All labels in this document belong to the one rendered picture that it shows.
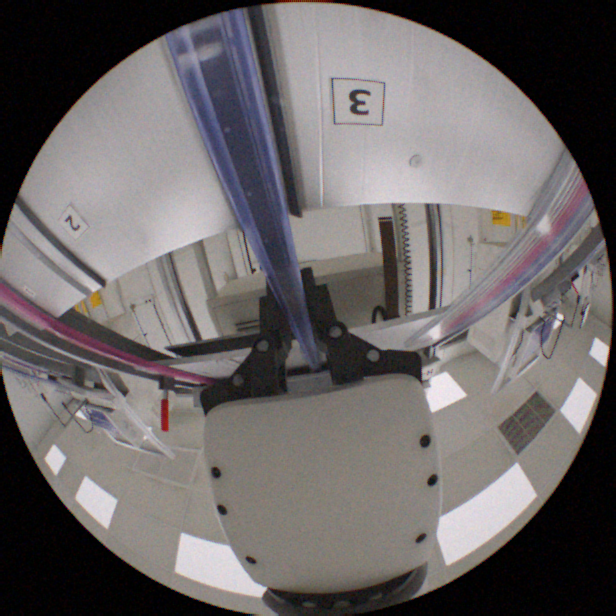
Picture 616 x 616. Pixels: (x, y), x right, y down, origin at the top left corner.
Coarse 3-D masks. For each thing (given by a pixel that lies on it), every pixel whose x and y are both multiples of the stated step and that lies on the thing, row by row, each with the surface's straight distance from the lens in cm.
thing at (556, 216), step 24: (576, 168) 18; (552, 192) 18; (576, 192) 22; (528, 216) 19; (552, 216) 20; (576, 216) 28; (528, 240) 19; (552, 240) 26; (504, 264) 20; (528, 264) 27; (480, 288) 22; (504, 288) 30; (456, 312) 27; (480, 312) 38; (432, 336) 39
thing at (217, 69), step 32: (192, 32) 5; (224, 32) 5; (192, 64) 5; (224, 64) 5; (192, 96) 5; (224, 96) 5; (256, 96) 5; (224, 128) 5; (256, 128) 5; (224, 160) 5; (256, 160) 5; (256, 192) 5; (256, 224) 6; (288, 224) 6; (256, 256) 7; (288, 256) 7; (288, 288) 9; (288, 320) 12
